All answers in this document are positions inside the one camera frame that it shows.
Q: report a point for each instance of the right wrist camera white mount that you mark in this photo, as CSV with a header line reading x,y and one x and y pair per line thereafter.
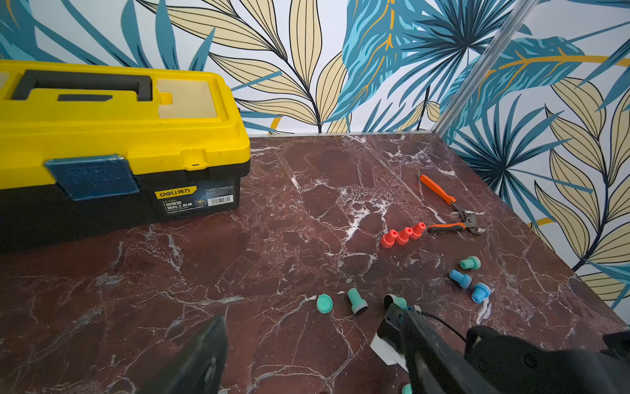
x,y
387,342

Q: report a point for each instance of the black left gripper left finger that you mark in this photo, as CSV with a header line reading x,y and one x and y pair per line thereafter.
x,y
199,365

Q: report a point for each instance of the green stamp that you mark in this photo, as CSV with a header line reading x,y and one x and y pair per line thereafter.
x,y
358,304
470,263
391,299

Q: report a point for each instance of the blue stamp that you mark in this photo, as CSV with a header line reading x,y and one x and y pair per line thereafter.
x,y
480,293
463,280

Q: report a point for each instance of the orange handled pliers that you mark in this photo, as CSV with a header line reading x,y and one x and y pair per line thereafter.
x,y
467,219

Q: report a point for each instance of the green cap top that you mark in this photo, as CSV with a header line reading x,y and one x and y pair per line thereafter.
x,y
324,304

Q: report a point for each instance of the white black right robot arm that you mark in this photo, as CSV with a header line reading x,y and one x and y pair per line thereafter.
x,y
513,365

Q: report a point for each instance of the yellow black toolbox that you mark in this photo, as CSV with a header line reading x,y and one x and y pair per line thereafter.
x,y
86,150

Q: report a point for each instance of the green stamp lying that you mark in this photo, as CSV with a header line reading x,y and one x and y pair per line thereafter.
x,y
358,304

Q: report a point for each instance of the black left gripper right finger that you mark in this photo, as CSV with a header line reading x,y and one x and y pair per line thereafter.
x,y
433,366

